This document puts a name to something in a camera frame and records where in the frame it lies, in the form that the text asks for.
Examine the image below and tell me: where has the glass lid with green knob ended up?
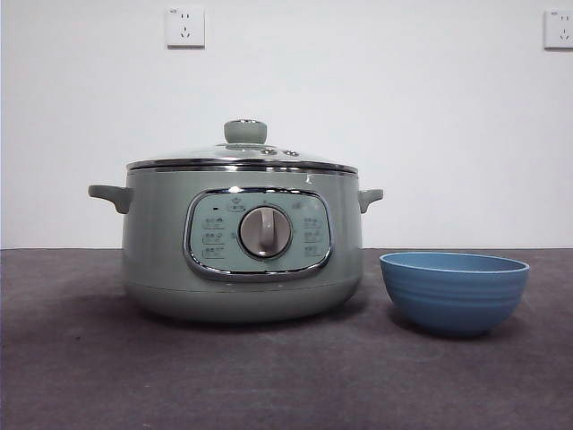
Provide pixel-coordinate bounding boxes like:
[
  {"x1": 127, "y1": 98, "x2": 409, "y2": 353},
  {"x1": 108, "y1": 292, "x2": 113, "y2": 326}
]
[{"x1": 124, "y1": 118, "x2": 359, "y2": 174}]

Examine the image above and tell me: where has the pale green electric steamer pot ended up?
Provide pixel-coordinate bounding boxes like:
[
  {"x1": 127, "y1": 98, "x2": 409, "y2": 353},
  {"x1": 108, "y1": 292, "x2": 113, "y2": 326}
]
[{"x1": 87, "y1": 168, "x2": 385, "y2": 324}]

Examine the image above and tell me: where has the blue ribbed bowl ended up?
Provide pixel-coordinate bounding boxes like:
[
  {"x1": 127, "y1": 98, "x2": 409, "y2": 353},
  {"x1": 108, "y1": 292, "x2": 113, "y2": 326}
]
[{"x1": 379, "y1": 251, "x2": 532, "y2": 339}]

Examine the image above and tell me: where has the white wall socket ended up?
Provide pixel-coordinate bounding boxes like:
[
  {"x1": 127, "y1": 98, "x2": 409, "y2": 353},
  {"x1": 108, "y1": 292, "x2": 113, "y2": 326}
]
[
  {"x1": 543, "y1": 9, "x2": 573, "y2": 51},
  {"x1": 166, "y1": 5, "x2": 207, "y2": 49}
]

